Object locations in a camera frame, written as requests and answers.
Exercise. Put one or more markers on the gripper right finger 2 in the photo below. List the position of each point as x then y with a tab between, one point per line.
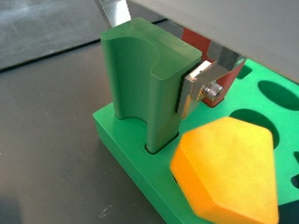
199	83

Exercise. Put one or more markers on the gripper left finger 2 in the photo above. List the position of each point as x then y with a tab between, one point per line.
114	11

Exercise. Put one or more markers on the green arch block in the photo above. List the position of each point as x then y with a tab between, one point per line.
147	61

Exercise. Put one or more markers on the green shape sorter board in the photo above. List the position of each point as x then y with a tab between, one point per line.
265	99

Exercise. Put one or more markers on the red block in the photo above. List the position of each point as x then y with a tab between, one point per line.
202	44

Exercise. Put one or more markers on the yellow pentagon block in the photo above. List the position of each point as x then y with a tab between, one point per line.
223	165

